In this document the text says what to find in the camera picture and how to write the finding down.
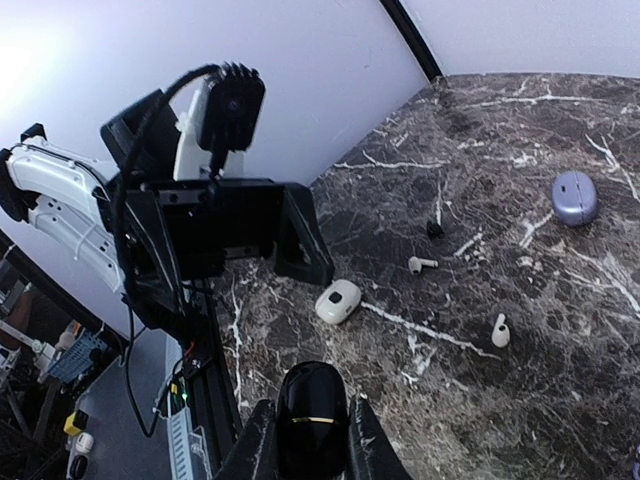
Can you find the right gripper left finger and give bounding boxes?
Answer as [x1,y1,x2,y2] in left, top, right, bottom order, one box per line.
[214,400,279,480]

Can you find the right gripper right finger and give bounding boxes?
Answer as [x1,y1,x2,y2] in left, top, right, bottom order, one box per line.
[347,396,408,480]

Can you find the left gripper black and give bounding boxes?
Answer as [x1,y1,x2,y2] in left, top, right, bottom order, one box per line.
[119,179,334,330]

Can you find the black earbud charging case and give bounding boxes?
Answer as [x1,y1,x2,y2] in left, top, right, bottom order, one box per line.
[276,361,349,479]

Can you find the black earbud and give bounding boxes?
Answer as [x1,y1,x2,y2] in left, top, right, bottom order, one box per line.
[426,221,444,239]

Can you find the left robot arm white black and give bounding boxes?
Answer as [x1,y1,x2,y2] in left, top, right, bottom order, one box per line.
[1,124,334,338]

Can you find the beige earbud charging case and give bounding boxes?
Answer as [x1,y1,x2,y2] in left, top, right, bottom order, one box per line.
[315,279,362,325]

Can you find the white earbud left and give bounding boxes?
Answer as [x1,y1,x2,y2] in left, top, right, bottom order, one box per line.
[407,256,439,275]

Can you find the white earbud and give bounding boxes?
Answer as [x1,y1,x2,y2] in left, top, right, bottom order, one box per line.
[491,313,511,348]
[407,256,439,275]

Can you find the white earbud right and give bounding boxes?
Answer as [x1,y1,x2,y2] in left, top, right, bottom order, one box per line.
[491,313,511,348]

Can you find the black front table rail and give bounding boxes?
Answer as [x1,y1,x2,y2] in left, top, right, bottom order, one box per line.
[185,280,242,478]

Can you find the grey slotted cable duct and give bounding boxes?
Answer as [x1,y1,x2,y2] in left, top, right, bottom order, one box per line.
[166,394,211,479]

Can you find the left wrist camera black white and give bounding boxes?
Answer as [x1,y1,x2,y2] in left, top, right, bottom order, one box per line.
[173,63,266,181]

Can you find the black frame post right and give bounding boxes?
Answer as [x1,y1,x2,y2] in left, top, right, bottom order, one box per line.
[379,0,443,83]

